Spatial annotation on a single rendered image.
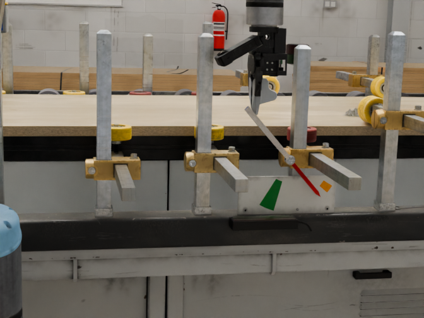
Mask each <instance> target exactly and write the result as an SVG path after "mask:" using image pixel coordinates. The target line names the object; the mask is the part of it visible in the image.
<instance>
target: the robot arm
mask: <svg viewBox="0 0 424 318"><path fill-rule="evenodd" d="M5 1H6V0H0V36H1V28H2V23H3V14H4V6H5ZM283 3H284V0H246V16H245V24H246V25H251V26H250V27H249V31H250V32H257V35H251V36H250V37H248V38H246V39H245V40H243V41H241V42H239V43H237V44H236V45H234V46H232V47H230V48H229V49H226V50H223V51H221V52H219V53H217V55H216V56H215V61H216V63H217V64H218V65H219V66H223V67H224V66H227V65H229V64H231V63H232V62H233V61H234V60H236V59H238V58H239V57H241V56H243V55H245V54H246V53H249V55H248V61H247V69H248V87H249V100H250V107H251V109H252V111H253V112H254V113H255V114H256V115H257V114H258V111H259V105H260V104H262V103H266V102H270V101H273V100H276V98H277V93H276V92H275V91H273V90H271V89H270V88H269V81H268V79H267V78H263V77H262V76H286V72H287V55H288V54H286V28H279V27H278V26H280V25H283V10H284V7H283ZM266 35H267V38H266ZM283 60H285V71H284V70H283V67H281V65H282V64H283ZM21 238H22V234H21V228H20V220H19V217H18V215H17V213H16V212H15V211H13V209H11V208H10V207H8V206H5V205H3V204H0V318H23V309H22V275H21Z"/></svg>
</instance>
